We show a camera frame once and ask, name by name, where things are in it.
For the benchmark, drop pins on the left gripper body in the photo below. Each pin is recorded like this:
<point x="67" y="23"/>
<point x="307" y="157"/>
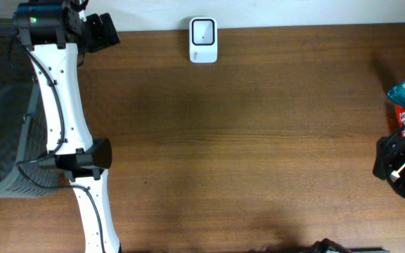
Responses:
<point x="101" y="31"/>

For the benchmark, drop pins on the grey plastic mesh basket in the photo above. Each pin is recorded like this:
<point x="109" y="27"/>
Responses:
<point x="22" y="124"/>

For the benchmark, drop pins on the white barcode scanner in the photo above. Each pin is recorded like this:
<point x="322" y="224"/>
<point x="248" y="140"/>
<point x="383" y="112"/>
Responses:
<point x="203" y="40"/>

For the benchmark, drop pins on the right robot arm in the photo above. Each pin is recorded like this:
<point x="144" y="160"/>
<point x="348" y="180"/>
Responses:
<point x="390" y="161"/>

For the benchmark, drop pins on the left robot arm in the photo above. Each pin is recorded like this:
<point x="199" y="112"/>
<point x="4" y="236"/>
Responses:
<point x="56" y="36"/>

